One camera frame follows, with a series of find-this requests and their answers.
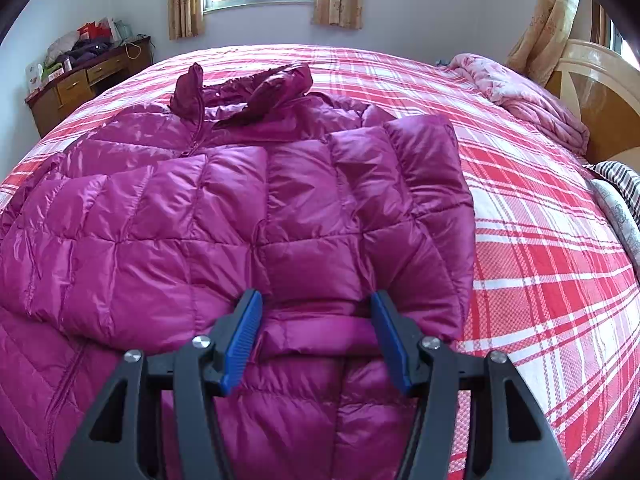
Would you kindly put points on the red plaid bed sheet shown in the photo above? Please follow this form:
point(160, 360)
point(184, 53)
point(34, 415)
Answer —
point(552, 285)

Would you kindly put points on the magenta puffer jacket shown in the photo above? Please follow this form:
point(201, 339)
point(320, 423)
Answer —
point(147, 229)

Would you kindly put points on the side beige curtain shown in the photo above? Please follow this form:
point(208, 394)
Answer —
point(539, 49)

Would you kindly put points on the white carton on desk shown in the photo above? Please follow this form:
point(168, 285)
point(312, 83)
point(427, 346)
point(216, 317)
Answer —
point(34, 74)

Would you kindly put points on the pink folded quilt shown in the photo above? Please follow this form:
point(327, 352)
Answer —
point(524, 100)

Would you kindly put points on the striped pillow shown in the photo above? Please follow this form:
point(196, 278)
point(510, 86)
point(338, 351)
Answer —
point(623, 178)

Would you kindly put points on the brown wooden desk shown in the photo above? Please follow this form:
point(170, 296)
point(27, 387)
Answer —
point(61, 97)

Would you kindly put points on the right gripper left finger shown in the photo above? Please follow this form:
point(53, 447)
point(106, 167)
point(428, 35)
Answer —
point(123, 434)

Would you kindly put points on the grey floral pillow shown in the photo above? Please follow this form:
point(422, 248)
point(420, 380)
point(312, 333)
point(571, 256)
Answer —
point(620, 217)

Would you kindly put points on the wooden bed headboard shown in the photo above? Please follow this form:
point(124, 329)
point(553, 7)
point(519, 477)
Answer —
point(602, 90)

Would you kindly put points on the clothes pile on desk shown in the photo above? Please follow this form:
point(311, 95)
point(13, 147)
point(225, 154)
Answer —
point(83, 44)

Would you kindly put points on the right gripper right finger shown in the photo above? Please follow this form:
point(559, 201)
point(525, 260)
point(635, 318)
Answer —
point(509, 436)

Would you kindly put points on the side window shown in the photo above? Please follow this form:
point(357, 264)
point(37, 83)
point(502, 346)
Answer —
point(607, 34)

